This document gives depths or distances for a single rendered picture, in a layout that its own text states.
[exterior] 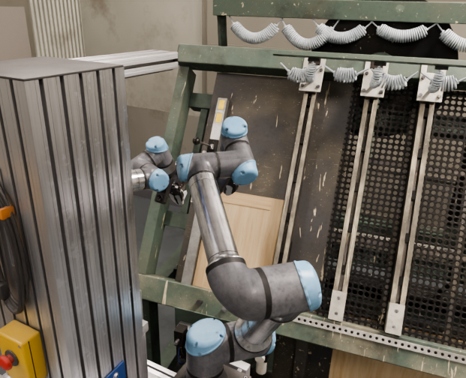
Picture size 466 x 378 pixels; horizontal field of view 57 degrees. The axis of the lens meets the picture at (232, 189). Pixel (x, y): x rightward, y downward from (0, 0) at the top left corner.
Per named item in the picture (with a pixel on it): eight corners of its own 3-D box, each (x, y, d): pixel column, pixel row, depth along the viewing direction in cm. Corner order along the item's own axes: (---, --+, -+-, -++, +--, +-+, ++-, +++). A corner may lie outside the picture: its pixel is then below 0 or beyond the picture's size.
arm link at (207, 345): (181, 352, 135) (181, 319, 129) (223, 344, 139) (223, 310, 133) (190, 382, 124) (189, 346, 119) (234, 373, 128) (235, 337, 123)
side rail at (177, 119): (145, 271, 225) (134, 272, 215) (186, 73, 236) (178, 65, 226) (154, 274, 223) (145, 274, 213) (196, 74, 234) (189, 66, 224)
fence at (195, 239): (184, 282, 212) (180, 283, 208) (220, 100, 221) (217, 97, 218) (193, 284, 211) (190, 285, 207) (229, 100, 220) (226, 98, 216)
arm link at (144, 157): (129, 173, 151) (154, 156, 155) (117, 164, 159) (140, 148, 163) (139, 190, 156) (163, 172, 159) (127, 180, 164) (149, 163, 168)
